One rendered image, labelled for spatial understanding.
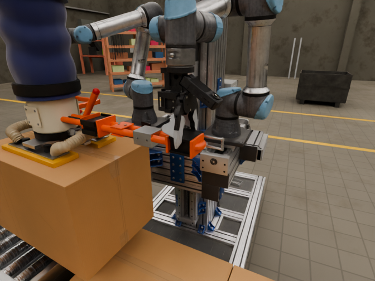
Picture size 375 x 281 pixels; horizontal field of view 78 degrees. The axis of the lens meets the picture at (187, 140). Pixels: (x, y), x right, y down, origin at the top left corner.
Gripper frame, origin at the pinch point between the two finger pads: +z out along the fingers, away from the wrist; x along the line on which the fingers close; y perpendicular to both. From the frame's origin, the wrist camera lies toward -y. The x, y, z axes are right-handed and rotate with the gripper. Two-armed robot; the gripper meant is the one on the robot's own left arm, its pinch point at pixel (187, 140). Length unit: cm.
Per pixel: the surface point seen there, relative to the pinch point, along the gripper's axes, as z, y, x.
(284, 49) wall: -15, 141, -1223
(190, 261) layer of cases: 66, 7, -15
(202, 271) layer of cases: 66, -1, -13
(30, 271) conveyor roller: 66, 65, 23
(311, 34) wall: -79, 35, -1232
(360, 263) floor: 120, -80, -114
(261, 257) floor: 120, -16, -85
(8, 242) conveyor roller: 67, 92, 18
